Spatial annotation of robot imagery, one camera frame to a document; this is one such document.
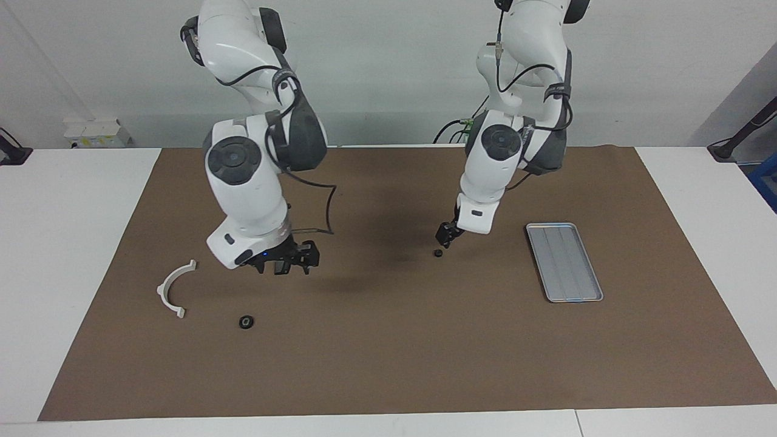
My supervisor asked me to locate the silver metal tray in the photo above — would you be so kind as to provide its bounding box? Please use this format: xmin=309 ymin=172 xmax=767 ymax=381
xmin=526 ymin=223 xmax=604 ymax=303

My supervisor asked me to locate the brown table mat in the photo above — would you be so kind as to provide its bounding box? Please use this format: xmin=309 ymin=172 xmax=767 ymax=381
xmin=38 ymin=146 xmax=777 ymax=422

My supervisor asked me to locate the white cardboard box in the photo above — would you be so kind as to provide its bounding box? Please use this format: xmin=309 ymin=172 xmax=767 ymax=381
xmin=63 ymin=118 xmax=131 ymax=149

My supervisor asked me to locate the black stand with angled pole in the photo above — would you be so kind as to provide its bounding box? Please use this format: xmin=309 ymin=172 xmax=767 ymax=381
xmin=707 ymin=97 xmax=777 ymax=163

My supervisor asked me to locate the black stand with flat foot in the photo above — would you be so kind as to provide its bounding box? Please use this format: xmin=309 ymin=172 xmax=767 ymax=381
xmin=0 ymin=127 xmax=33 ymax=166

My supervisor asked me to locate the blue crate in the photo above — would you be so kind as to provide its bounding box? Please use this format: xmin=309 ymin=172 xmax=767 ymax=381
xmin=748 ymin=161 xmax=777 ymax=213

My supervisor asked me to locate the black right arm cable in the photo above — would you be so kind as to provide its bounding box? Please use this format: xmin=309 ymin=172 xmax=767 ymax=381
xmin=209 ymin=61 xmax=338 ymax=236

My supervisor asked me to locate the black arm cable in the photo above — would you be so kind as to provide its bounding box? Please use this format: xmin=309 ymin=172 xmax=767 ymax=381
xmin=495 ymin=0 xmax=574 ymax=192
xmin=209 ymin=61 xmax=338 ymax=236

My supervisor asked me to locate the black left base cable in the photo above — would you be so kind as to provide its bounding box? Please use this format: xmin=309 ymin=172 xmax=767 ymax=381
xmin=433 ymin=96 xmax=489 ymax=144

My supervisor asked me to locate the white curved plastic bracket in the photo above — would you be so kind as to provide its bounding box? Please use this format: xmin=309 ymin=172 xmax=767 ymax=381
xmin=156 ymin=259 xmax=198 ymax=320

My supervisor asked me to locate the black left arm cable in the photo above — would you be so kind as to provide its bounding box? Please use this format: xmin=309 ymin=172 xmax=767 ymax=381
xmin=495 ymin=0 xmax=574 ymax=192

